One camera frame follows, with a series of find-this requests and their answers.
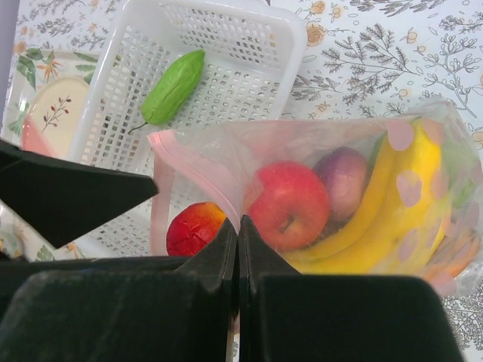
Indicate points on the green cabbage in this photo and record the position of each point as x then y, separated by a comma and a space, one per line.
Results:
459, 159

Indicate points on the red apple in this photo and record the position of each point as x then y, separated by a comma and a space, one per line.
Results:
288, 204

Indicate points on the clear zip top bag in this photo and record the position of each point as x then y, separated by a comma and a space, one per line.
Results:
227, 160

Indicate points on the green cucumber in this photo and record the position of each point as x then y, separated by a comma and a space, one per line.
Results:
172, 90

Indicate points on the red strawberry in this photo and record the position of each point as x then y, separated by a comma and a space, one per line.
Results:
194, 228

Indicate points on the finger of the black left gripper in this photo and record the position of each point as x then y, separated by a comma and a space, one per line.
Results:
15, 272
63, 200

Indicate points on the pink beige round plate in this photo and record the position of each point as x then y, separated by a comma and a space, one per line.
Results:
51, 120

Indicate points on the purple onion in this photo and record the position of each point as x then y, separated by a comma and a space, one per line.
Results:
344, 172

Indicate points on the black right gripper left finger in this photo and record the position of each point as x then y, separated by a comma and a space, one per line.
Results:
179, 315

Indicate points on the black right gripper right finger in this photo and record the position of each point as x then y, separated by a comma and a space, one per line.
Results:
287, 316

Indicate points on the yellow banana bunch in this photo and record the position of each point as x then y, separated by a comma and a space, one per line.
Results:
403, 215

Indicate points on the leaf patterned tray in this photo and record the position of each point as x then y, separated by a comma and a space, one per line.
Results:
34, 70

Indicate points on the floral table mat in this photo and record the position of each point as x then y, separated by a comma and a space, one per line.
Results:
364, 58

